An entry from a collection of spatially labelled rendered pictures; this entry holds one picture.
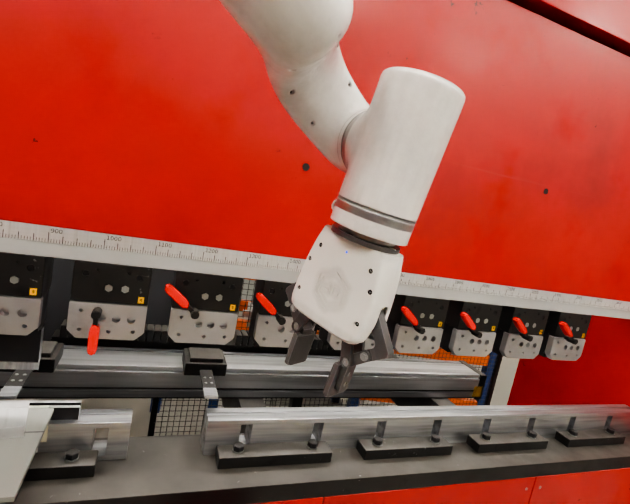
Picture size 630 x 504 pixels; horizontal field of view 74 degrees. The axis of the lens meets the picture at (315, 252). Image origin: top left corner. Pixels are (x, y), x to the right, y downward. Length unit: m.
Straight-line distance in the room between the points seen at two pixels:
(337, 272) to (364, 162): 0.11
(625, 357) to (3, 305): 2.17
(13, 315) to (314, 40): 0.84
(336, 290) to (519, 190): 0.99
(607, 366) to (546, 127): 1.23
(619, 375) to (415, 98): 1.97
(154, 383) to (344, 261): 1.02
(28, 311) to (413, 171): 0.82
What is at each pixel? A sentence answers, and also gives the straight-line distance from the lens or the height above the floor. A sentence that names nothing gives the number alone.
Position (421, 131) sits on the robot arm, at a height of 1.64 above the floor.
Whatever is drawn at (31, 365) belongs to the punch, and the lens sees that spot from 1.11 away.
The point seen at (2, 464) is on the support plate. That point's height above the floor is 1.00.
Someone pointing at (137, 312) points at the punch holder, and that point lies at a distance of 0.99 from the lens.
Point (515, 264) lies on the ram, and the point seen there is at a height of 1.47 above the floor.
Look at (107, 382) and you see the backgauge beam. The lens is 1.36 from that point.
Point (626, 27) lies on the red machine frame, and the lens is 1.62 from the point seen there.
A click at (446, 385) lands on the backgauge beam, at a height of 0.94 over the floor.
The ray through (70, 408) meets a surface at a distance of 1.12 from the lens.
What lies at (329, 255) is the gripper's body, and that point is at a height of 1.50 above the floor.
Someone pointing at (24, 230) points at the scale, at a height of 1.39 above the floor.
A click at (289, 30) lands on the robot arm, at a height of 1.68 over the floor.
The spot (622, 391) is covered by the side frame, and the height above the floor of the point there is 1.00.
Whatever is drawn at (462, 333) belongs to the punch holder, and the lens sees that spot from 1.32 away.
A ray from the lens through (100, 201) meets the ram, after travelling 0.95.
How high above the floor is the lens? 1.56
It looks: 8 degrees down
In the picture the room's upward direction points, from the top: 11 degrees clockwise
